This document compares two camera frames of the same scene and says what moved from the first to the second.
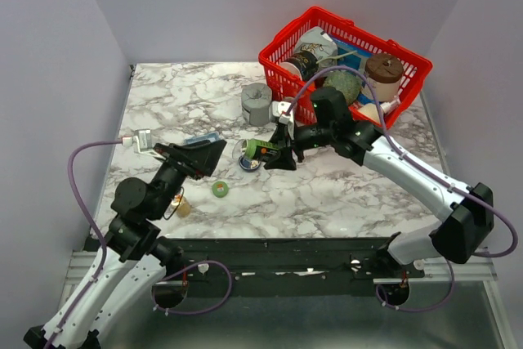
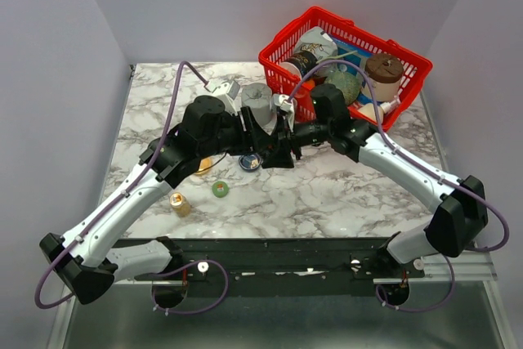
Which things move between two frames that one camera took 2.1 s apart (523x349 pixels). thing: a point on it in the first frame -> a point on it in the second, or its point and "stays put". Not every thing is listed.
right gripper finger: (283, 160) stays put
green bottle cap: (220, 189) stays put
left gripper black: (197, 159) -> (253, 140)
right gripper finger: (281, 136) stays put
